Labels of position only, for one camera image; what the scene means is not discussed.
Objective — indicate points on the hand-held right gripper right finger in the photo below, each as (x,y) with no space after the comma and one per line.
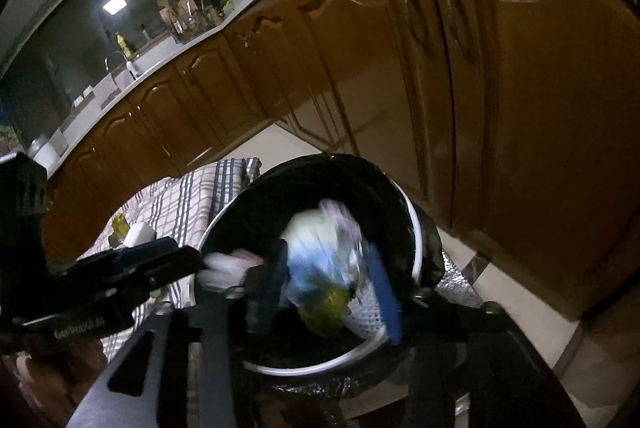
(387,303)

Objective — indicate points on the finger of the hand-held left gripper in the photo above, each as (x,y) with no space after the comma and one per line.
(160,270)
(147,249)

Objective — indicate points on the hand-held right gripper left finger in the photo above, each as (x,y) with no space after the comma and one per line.
(277,280)

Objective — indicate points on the green gold drink pouch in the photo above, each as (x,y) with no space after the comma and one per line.
(119,229)

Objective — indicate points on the white tissue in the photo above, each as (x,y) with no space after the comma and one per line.
(227,270)

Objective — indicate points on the blue white wrapper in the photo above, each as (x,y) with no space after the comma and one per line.
(320,243)

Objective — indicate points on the black bag lined trash bin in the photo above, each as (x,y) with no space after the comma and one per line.
(310,183)

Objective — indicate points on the white paper piece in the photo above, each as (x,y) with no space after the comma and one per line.
(138,235)

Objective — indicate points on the yellow green crumpled packet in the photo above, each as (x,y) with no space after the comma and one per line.
(325,313)

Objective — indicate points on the plaid blanket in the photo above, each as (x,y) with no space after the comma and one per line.
(185,203)

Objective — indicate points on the silver foil mat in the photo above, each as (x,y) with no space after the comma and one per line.
(457,280)

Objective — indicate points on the white countertop appliance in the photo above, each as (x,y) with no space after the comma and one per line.
(47,148)

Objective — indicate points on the small white bottle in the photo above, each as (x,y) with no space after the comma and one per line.
(131,69)

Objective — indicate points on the metal sink faucet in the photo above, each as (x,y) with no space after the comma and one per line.
(114,58)

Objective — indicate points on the grey kitchen countertop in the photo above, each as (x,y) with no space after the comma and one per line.
(165,53)

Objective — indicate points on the yellow bottle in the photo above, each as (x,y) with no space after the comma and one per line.
(120,44)

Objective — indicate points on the brown wooden kitchen cabinet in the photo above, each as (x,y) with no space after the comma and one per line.
(350,73)

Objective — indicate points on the utensil rack with boards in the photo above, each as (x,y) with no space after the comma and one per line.
(187,18)

